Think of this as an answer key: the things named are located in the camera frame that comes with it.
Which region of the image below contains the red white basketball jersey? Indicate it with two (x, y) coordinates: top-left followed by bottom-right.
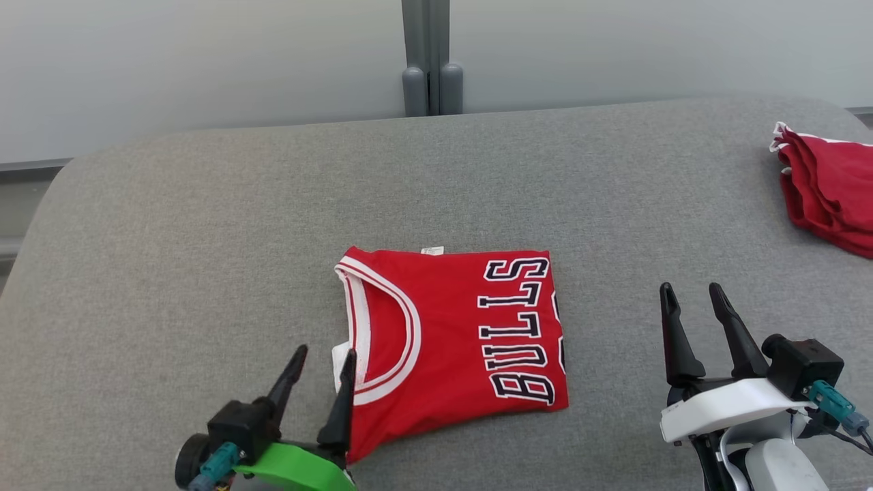
(769, 121), (873, 260)
(332, 245), (570, 466)

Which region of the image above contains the grey aluminium partition post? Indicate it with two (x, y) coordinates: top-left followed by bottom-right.
(401, 0), (451, 117)

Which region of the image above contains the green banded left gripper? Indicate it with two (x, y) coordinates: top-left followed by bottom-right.
(233, 344), (358, 491)

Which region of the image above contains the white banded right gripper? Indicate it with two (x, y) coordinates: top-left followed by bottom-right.
(658, 282), (817, 448)

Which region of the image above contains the teal plug black cable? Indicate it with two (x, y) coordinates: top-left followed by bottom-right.
(188, 442), (243, 491)
(807, 380), (873, 456)

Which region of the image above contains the grey rounded post foot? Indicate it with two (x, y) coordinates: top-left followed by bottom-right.
(440, 63), (464, 115)
(401, 66), (428, 118)

